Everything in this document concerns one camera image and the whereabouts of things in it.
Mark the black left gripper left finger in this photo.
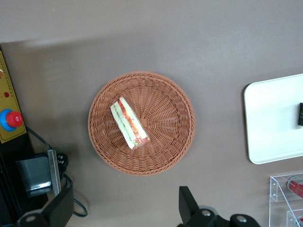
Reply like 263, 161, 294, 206
18, 187, 74, 227

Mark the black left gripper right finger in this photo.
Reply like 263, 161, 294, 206
177, 186, 218, 227

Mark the triangle sandwich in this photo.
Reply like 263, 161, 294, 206
110, 96, 151, 149

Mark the round brown wicker basket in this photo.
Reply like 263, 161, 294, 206
87, 71, 196, 176

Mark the cream plastic serving tray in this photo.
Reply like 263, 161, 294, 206
243, 73, 303, 165

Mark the clear acrylic bottle rack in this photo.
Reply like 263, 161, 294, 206
269, 172, 303, 227

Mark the red emergency stop button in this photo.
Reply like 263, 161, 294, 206
0, 108, 24, 131

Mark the red cola bottle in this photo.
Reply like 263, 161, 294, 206
287, 179, 303, 194

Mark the yellow control panel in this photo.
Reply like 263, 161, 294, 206
0, 51, 27, 144

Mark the small black box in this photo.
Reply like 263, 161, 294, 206
297, 102, 303, 127

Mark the grey box with metal bracket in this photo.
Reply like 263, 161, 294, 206
16, 149, 62, 198

